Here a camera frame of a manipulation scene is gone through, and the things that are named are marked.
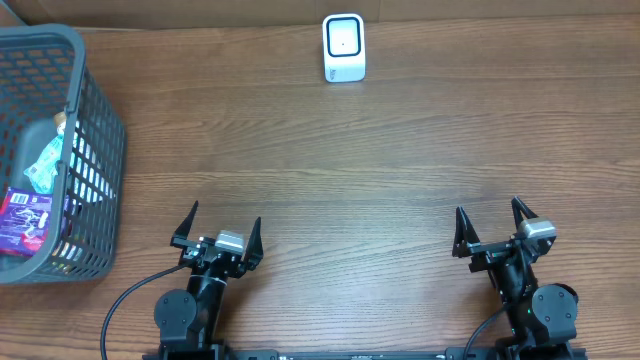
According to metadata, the white tube with gold cap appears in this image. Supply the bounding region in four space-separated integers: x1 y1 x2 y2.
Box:
53 111 67 136

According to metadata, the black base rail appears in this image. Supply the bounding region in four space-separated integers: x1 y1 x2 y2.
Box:
141 345 589 360

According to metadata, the teal package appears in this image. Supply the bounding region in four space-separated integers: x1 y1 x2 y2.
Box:
23 134 64 195

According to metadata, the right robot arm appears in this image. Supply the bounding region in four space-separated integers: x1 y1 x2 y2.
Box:
452 197 587 359

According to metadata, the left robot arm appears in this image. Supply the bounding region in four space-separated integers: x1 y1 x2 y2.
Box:
154 205 264 359

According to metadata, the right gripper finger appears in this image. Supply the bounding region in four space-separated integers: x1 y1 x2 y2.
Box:
452 206 481 258
511 196 538 235

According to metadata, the grey plastic basket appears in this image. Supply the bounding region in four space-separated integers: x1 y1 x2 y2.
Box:
1 24 127 284

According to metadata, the purple snack package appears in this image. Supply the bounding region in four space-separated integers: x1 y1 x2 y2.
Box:
1 187 53 257

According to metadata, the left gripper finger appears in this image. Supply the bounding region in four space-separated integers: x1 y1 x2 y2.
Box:
172 201 199 239
243 217 264 270

